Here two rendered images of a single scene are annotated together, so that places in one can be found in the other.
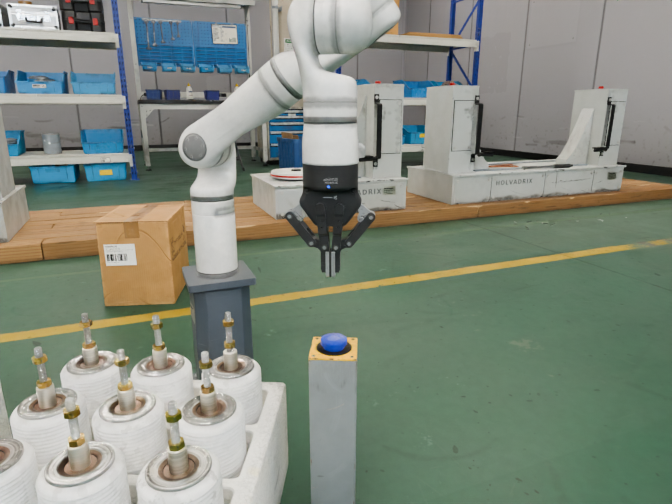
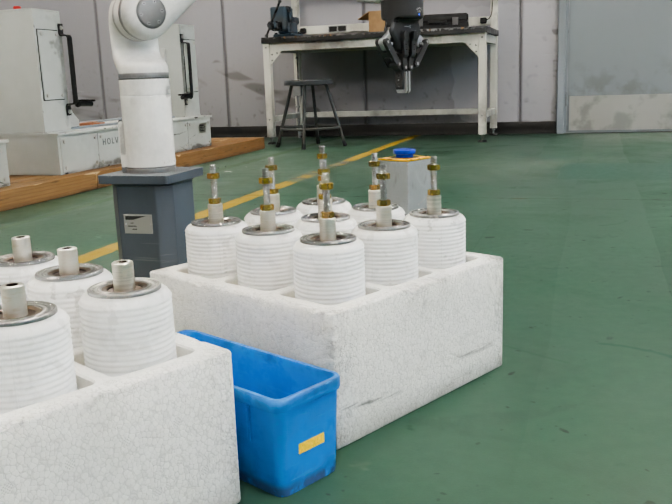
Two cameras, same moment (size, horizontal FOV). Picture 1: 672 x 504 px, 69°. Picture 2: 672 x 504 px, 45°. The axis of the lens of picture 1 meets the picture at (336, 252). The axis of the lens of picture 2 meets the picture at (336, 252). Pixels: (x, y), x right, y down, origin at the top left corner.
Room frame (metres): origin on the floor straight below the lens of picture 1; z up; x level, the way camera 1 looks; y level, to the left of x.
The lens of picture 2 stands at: (-0.19, 1.21, 0.46)
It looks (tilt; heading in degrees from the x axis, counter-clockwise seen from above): 12 degrees down; 310
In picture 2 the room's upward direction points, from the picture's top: 2 degrees counter-clockwise
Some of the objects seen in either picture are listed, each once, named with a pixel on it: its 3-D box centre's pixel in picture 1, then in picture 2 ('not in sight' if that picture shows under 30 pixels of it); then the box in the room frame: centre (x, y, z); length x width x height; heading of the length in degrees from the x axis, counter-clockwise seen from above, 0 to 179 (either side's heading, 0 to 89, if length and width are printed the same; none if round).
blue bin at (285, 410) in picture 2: not in sight; (230, 405); (0.54, 0.58, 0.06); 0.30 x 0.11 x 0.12; 177
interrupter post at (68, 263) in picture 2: not in sight; (68, 262); (0.63, 0.72, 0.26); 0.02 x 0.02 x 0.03
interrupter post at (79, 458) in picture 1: (79, 454); (383, 216); (0.49, 0.31, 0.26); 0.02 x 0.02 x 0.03
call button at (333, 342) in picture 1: (333, 344); (404, 154); (0.67, 0.00, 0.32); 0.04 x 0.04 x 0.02
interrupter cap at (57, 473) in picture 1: (80, 464); (384, 225); (0.49, 0.31, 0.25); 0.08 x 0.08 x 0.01
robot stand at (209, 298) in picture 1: (222, 331); (158, 248); (1.06, 0.27, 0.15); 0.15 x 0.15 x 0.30; 22
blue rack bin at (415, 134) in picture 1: (413, 134); not in sight; (6.26, -0.97, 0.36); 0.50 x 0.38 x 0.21; 21
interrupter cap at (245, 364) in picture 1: (231, 367); (323, 201); (0.72, 0.17, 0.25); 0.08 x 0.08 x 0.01
